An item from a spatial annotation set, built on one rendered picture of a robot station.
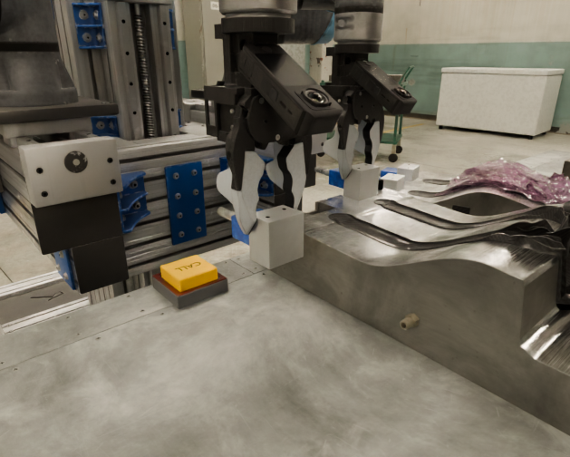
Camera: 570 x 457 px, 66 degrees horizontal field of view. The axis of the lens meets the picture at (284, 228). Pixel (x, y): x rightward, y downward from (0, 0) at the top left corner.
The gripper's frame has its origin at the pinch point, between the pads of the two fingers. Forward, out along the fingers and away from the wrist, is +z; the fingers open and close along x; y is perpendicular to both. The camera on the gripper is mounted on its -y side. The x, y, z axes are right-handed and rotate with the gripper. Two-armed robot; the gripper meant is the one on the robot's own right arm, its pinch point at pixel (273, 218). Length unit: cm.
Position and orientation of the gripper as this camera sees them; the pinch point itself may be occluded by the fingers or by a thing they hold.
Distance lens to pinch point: 48.2
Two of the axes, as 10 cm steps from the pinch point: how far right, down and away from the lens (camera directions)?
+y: -6.5, -2.8, 7.1
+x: -7.6, 2.4, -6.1
